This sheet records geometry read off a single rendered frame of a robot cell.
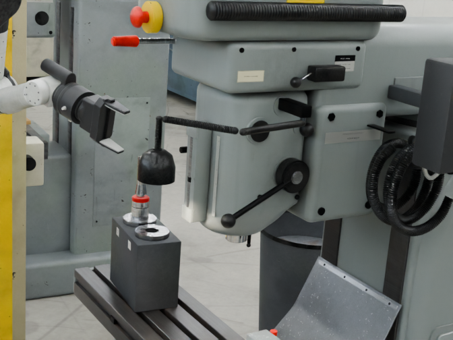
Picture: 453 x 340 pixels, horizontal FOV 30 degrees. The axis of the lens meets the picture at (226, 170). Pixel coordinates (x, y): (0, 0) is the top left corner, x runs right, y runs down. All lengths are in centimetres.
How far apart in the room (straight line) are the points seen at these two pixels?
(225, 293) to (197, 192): 296
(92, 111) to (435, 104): 84
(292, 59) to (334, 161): 25
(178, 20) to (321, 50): 31
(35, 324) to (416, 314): 260
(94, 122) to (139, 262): 38
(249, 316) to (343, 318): 235
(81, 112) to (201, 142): 46
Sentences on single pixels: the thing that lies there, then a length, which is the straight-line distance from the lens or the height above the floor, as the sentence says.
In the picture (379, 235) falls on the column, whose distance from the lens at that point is 202.
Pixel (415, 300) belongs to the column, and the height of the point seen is 114.
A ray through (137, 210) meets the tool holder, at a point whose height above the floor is 119.
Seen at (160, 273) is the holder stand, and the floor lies 107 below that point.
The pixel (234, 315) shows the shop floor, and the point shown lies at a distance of 442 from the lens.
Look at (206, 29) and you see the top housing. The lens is 152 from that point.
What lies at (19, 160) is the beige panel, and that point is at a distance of 344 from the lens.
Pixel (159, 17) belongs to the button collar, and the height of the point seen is 176.
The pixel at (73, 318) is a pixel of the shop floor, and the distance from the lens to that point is 432.
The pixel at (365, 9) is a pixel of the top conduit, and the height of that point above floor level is 180.
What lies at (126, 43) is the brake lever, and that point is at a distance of 169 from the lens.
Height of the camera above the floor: 193
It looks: 16 degrees down
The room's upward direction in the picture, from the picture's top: 4 degrees clockwise
